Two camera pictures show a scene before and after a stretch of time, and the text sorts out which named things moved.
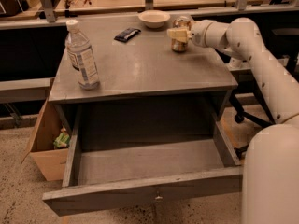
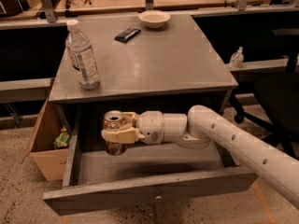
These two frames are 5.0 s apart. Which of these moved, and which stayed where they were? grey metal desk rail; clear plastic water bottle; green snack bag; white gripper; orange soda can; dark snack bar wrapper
Moved: orange soda can; white gripper
Stayed: green snack bag; clear plastic water bottle; grey metal desk rail; dark snack bar wrapper
